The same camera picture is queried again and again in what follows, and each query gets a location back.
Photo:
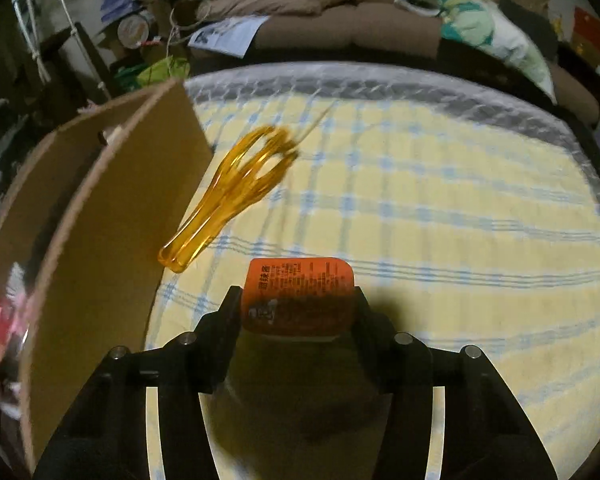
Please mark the yellow plaid cloth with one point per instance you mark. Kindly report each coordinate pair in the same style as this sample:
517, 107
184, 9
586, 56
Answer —
430, 210

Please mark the green and white pillow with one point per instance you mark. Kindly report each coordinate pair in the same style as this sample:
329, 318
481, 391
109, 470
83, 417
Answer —
500, 35

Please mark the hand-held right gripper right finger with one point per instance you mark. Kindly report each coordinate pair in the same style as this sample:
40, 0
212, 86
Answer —
361, 312

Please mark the orange sauce packet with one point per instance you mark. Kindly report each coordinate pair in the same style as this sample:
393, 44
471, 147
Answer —
300, 295

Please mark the round tin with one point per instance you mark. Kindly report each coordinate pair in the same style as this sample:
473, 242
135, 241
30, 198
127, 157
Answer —
135, 31

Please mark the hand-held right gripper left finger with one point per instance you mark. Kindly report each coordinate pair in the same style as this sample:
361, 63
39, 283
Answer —
230, 310

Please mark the brown sofa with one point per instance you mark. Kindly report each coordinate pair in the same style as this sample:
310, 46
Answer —
380, 20

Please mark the brown cardboard box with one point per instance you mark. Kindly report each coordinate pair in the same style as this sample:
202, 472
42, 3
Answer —
120, 200

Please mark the white printed paper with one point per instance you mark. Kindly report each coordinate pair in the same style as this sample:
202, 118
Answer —
230, 35

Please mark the green plastic bag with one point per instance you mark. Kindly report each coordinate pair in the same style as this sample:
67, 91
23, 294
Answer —
160, 72

